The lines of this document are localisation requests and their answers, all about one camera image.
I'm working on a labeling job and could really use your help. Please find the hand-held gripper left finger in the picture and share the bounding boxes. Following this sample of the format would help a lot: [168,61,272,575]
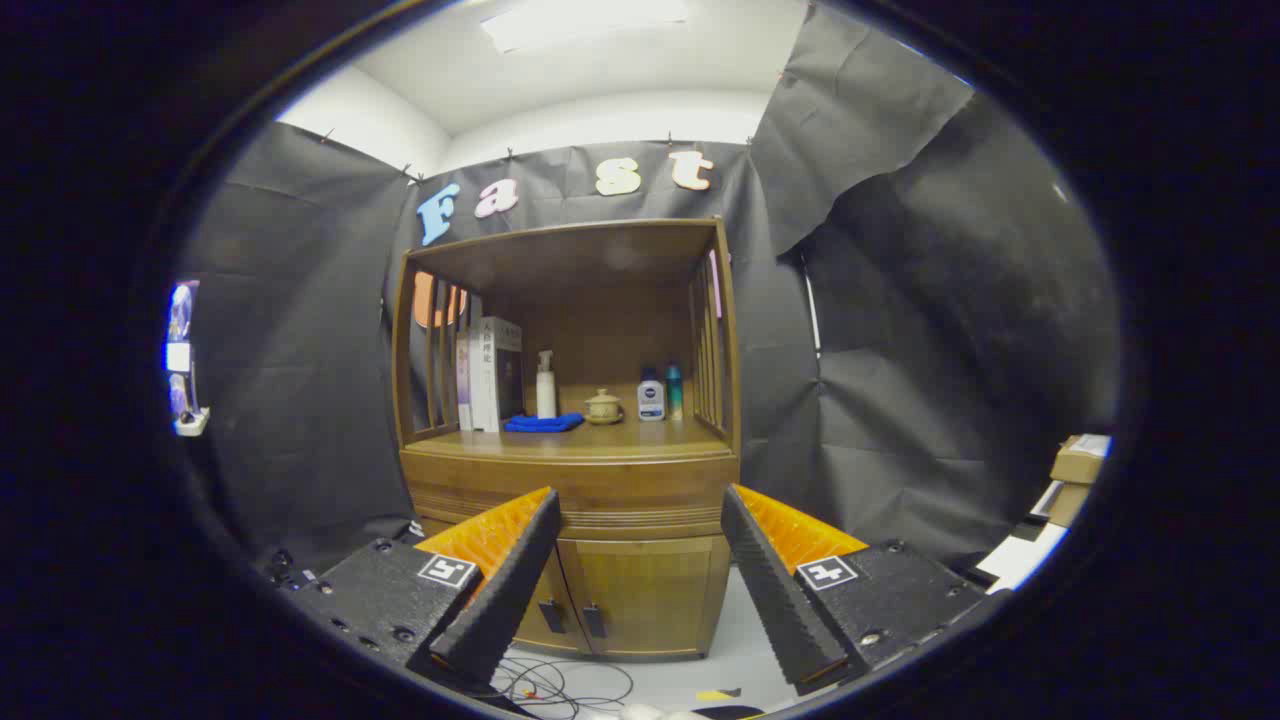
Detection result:
[285,487,563,691]

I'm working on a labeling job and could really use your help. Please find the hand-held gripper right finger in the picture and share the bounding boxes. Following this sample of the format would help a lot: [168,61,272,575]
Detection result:
[720,484,1013,698]

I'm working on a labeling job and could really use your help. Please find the wooden drawer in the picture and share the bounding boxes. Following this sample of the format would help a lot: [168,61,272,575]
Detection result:
[402,455,741,541]

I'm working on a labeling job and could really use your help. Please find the wooden cabinet door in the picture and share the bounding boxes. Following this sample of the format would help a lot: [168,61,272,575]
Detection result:
[512,545,591,653]
[558,537,731,658]

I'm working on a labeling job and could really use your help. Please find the wooden countertop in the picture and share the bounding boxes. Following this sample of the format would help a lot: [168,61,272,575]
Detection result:
[402,418,736,463]

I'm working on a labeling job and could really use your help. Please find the brown wooden cabinet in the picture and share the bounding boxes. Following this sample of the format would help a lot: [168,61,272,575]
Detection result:
[390,218,743,661]

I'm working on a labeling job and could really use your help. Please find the thick white book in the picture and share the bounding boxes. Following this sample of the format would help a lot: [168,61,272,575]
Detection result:
[470,316,524,433]

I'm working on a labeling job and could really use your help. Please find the cardboard box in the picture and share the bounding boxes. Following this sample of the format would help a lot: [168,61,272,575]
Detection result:
[1045,433,1113,528]

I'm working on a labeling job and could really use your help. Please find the thin cables on floor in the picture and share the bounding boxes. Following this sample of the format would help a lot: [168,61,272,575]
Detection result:
[490,655,636,719]

